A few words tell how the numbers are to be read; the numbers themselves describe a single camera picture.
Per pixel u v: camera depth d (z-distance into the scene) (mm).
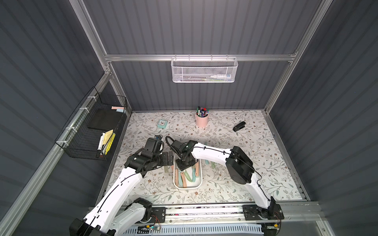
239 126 1069
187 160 770
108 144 612
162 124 1090
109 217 396
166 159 681
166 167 889
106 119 774
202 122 1057
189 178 858
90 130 735
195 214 754
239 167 547
